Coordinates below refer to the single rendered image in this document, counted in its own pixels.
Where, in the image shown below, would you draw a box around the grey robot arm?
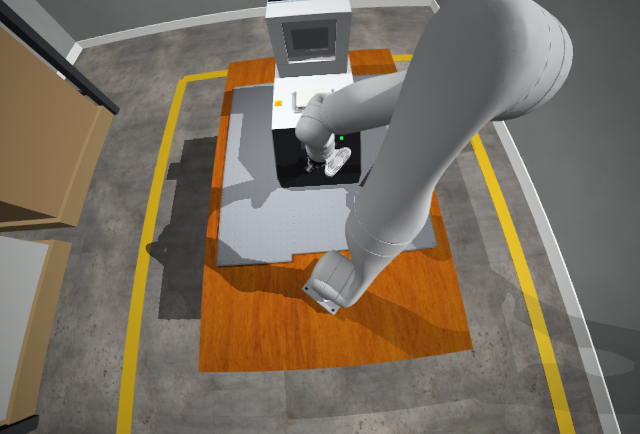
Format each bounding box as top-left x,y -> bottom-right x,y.
295,0 -> 573,308

